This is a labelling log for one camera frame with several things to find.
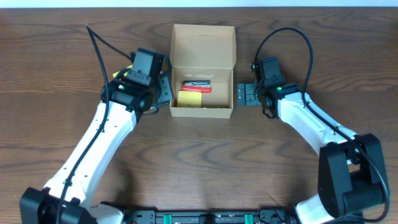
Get red black stapler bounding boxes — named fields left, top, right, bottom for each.
left=181, top=80, right=212, bottom=93

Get yellow sticky note pad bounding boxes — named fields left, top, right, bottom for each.
left=177, top=90, right=202, bottom=108

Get yellow highlighter marker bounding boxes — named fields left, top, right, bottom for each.
left=113, top=65, right=132, bottom=79

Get brown cardboard box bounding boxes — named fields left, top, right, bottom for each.
left=169, top=24, right=236, bottom=119

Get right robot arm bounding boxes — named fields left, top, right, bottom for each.
left=238, top=57, right=389, bottom=223

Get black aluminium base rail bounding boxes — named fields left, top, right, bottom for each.
left=122, top=209, right=300, bottom=224

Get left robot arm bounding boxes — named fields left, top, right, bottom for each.
left=19, top=48, right=173, bottom=223

